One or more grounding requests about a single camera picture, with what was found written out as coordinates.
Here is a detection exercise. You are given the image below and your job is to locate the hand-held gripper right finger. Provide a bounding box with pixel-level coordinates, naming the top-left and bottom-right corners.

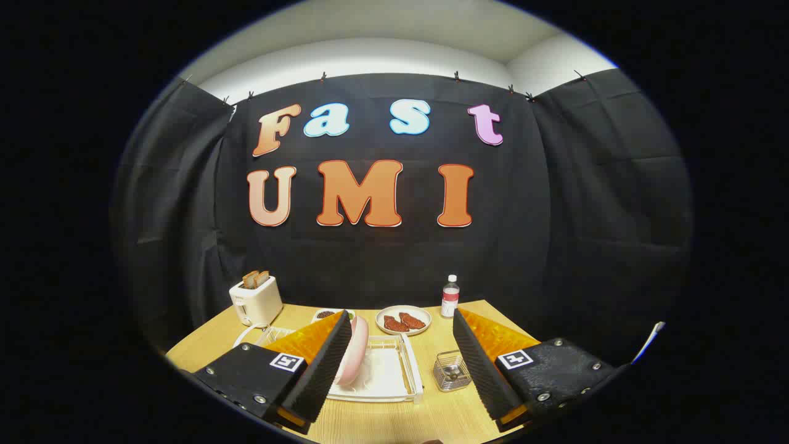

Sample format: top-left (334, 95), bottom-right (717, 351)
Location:
top-left (452, 307), bottom-right (618, 432)

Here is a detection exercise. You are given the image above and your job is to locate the white divided bean dish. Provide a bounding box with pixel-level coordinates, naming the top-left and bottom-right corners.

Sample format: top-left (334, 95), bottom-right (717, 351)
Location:
top-left (311, 308), bottom-right (356, 325)

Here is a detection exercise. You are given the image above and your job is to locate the clear plastic water bottle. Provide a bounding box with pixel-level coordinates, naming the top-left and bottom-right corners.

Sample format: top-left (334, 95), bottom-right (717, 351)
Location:
top-left (441, 274), bottom-right (460, 319)

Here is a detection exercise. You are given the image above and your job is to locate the beige round plate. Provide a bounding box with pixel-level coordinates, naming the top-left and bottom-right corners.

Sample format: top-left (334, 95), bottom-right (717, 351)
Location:
top-left (375, 305), bottom-right (432, 337)

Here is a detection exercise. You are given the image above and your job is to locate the metal wire basket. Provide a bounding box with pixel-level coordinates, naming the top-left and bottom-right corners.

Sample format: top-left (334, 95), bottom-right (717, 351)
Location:
top-left (433, 350), bottom-right (473, 393)

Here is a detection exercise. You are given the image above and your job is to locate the white toaster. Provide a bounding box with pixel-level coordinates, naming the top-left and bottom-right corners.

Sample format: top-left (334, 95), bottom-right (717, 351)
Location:
top-left (229, 276), bottom-right (284, 327)

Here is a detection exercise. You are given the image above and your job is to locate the pink plate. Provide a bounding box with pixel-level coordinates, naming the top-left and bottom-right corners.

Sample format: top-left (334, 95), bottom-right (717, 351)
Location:
top-left (335, 316), bottom-right (370, 388)

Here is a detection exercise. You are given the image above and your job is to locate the black backdrop cloth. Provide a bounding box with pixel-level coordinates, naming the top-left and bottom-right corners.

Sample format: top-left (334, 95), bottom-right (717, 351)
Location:
top-left (114, 69), bottom-right (694, 371)

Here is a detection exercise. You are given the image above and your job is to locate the white dish rack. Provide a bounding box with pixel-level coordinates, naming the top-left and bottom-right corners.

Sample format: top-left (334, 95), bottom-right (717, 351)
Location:
top-left (234, 324), bottom-right (425, 405)

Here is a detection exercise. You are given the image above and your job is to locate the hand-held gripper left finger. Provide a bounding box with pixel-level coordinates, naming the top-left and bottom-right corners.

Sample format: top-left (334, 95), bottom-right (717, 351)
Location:
top-left (192, 310), bottom-right (353, 435)

